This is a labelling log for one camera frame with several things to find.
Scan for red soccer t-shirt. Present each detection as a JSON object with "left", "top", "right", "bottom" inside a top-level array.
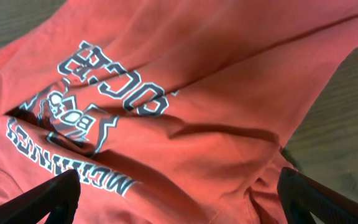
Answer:
[{"left": 0, "top": 0, "right": 358, "bottom": 223}]

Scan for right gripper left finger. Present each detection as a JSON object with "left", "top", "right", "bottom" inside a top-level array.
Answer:
[{"left": 0, "top": 169, "right": 81, "bottom": 224}]

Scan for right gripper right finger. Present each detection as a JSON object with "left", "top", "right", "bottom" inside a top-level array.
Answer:
[{"left": 277, "top": 167, "right": 358, "bottom": 224}]

